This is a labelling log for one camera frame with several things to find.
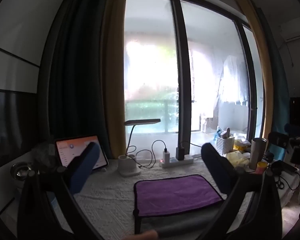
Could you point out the yellow lidded jar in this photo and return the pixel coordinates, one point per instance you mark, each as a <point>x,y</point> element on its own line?
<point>262,167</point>

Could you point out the dark grey towel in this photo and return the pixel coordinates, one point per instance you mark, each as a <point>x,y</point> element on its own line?
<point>150,223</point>

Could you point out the black charger plug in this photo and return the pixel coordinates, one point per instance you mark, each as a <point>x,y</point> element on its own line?
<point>180,153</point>

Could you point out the purple towel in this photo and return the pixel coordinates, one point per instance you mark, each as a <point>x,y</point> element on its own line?
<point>176,195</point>

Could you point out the white power strip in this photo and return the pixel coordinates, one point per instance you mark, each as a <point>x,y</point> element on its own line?
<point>173,162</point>

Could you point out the white woven basket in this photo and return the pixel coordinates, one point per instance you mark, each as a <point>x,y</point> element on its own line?
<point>225,145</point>

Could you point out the cardboard boxes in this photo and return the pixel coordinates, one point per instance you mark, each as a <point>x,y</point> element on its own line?
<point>208,124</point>

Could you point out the blue curtain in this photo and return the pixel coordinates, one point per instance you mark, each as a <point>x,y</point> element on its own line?
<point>277,85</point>

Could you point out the white desk lamp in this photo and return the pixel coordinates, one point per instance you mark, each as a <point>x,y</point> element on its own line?
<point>128,166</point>

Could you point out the white air conditioner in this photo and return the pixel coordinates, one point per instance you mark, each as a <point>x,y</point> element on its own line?
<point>295,31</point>

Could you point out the white textured tablecloth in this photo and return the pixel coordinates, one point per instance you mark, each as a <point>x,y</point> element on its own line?
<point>110,195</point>

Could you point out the yellow curtain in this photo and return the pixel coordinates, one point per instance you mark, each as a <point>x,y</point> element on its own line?
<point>258,75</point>
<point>115,75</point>

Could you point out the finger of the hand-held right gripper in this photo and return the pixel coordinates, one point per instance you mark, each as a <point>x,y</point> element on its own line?
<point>295,129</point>
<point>277,139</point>

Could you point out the white hanging garment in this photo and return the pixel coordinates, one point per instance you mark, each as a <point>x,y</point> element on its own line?
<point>233,80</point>

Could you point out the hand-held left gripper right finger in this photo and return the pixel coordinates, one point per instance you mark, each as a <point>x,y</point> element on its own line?
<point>216,168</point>

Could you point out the black framed glass sliding door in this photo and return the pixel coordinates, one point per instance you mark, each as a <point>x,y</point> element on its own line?
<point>182,80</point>

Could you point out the steel bowl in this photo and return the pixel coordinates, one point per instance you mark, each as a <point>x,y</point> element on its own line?
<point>21,171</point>

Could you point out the black pouch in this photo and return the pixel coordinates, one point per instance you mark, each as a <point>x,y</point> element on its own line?
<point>281,167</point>

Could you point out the tablet with lit screen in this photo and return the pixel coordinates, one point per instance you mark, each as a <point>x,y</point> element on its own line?
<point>75,152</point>

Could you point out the white charger plug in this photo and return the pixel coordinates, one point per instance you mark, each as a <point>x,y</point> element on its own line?
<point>166,156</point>

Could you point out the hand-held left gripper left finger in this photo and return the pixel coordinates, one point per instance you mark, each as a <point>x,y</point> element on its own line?
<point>86,163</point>

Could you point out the yellow plastic packets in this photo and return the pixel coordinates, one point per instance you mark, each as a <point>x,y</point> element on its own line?
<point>237,159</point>

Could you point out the steel tumbler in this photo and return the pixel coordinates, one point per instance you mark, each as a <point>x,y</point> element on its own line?
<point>257,153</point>

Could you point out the dark green curtain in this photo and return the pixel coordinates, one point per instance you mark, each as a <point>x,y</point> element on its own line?
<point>75,80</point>

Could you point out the black scissors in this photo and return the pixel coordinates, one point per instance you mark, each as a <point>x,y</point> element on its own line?
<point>280,183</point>

